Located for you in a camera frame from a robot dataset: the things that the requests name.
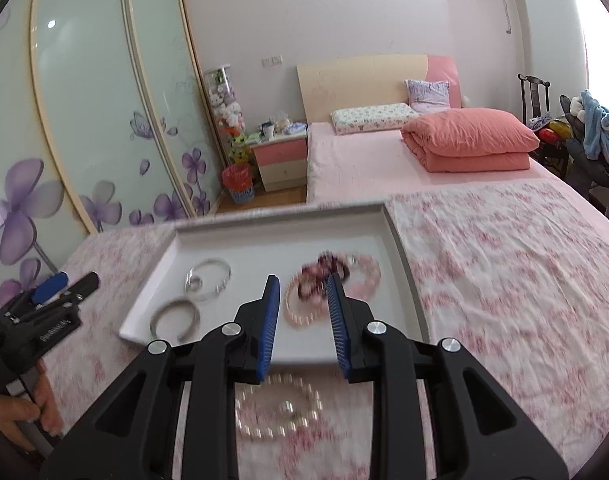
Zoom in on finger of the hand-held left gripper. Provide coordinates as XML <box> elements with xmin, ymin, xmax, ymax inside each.
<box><xmin>29</xmin><ymin>272</ymin><xmax>101</xmax><ymax>318</ymax></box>
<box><xmin>4</xmin><ymin>271</ymin><xmax>69</xmax><ymax>321</ymax></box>

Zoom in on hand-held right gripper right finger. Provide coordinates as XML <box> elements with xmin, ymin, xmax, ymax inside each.
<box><xmin>325</xmin><ymin>273</ymin><xmax>570</xmax><ymax>480</ymax></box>

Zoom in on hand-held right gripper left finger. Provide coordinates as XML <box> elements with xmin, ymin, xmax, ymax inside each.
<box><xmin>38</xmin><ymin>274</ymin><xmax>282</xmax><ymax>480</ymax></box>

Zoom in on pink pearl bracelet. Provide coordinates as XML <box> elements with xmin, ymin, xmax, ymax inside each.
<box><xmin>284</xmin><ymin>270</ymin><xmax>335</xmax><ymax>328</ymax></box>

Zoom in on thin silver bangle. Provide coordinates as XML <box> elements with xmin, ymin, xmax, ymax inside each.
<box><xmin>184</xmin><ymin>258</ymin><xmax>232</xmax><ymax>302</ymax></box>

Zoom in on pink bead bracelet with charm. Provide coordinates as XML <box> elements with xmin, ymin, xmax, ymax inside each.
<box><xmin>334</xmin><ymin>254</ymin><xmax>382</xmax><ymax>298</ymax></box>

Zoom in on dark red bead bracelet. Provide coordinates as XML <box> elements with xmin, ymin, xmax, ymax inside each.
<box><xmin>299</xmin><ymin>250</ymin><xmax>355</xmax><ymax>301</ymax></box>

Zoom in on silver cuff bangle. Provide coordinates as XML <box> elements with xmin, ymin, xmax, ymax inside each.
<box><xmin>149</xmin><ymin>299</ymin><xmax>201</xmax><ymax>345</ymax></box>

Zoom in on grey shallow tray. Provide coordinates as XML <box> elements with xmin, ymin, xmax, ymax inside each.
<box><xmin>118</xmin><ymin>203</ymin><xmax>430</xmax><ymax>367</ymax></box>

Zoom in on white pearl bracelet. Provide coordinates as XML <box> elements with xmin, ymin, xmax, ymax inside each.
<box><xmin>234</xmin><ymin>377</ymin><xmax>321</xmax><ymax>442</ymax></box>

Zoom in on person's left hand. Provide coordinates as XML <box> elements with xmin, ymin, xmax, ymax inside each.
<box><xmin>0</xmin><ymin>364</ymin><xmax>62</xmax><ymax>451</ymax></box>

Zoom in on red lined waste bin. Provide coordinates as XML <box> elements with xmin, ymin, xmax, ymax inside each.
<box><xmin>221</xmin><ymin>162</ymin><xmax>256</xmax><ymax>206</ymax></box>

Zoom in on bed with pink sheet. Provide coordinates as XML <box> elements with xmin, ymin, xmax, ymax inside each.
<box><xmin>307</xmin><ymin>121</ymin><xmax>609</xmax><ymax>266</ymax></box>

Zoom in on pink and beige nightstand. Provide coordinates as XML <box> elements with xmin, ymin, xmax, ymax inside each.
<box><xmin>248</xmin><ymin>132</ymin><xmax>309</xmax><ymax>192</ymax></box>

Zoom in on pink floral bedsheet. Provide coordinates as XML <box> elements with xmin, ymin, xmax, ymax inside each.
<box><xmin>39</xmin><ymin>180</ymin><xmax>609</xmax><ymax>480</ymax></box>

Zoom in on wardrobe with purple flower doors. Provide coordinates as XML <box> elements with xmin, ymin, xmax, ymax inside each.
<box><xmin>0</xmin><ymin>0</ymin><xmax>225</xmax><ymax>306</ymax></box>

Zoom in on white patterned pillow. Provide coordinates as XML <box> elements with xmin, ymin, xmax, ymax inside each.
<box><xmin>331</xmin><ymin>103</ymin><xmax>419</xmax><ymax>136</ymax></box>

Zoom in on glass case of plush toys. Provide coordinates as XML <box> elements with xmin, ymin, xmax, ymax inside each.
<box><xmin>203</xmin><ymin>64</ymin><xmax>248</xmax><ymax>171</ymax></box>

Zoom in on folded pink quilt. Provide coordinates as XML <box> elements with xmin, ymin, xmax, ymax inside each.
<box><xmin>401</xmin><ymin>107</ymin><xmax>540</xmax><ymax>173</ymax></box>

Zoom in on beige and pink headboard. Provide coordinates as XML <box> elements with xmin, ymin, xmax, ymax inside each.
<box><xmin>297</xmin><ymin>54</ymin><xmax>460</xmax><ymax>123</ymax></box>

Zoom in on small purple pillow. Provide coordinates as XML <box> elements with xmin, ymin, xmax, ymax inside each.
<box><xmin>405</xmin><ymin>79</ymin><xmax>451</xmax><ymax>113</ymax></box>

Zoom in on colourful toys on chair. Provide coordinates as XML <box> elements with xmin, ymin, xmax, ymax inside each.
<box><xmin>531</xmin><ymin>117</ymin><xmax>572</xmax><ymax>142</ymax></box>

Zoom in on grey office chair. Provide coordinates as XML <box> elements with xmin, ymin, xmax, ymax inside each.
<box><xmin>559</xmin><ymin>95</ymin><xmax>609</xmax><ymax>206</ymax></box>

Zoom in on dark wooden chair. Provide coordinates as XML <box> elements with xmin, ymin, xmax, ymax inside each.
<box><xmin>517</xmin><ymin>74</ymin><xmax>567</xmax><ymax>171</ymax></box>

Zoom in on air conditioner pipe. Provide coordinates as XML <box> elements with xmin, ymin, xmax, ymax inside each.
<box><xmin>499</xmin><ymin>0</ymin><xmax>520</xmax><ymax>36</ymax></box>

